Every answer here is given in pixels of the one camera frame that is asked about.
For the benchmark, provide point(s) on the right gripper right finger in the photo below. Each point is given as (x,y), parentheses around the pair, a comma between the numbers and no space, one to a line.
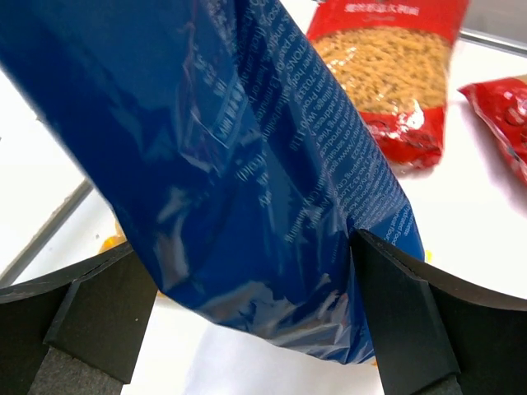
(434,333)

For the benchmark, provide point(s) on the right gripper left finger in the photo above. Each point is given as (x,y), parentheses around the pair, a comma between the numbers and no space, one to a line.
(78,330)

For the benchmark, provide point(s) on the blue orange pasta bag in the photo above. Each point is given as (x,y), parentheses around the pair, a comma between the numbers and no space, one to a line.
(235,163)

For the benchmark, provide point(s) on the red macaroni bag lower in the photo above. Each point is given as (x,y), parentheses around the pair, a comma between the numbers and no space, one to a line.
(501,105)

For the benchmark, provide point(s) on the red macaroni bag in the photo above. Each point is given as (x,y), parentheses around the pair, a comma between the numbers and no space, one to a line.
(501,105)
(393,60)

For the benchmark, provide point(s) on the red macaroni bag upper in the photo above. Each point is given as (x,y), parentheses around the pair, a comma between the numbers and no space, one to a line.
(393,60)

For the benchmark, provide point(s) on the aluminium rail left edge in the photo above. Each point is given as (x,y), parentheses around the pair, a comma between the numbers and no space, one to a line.
(45,233)

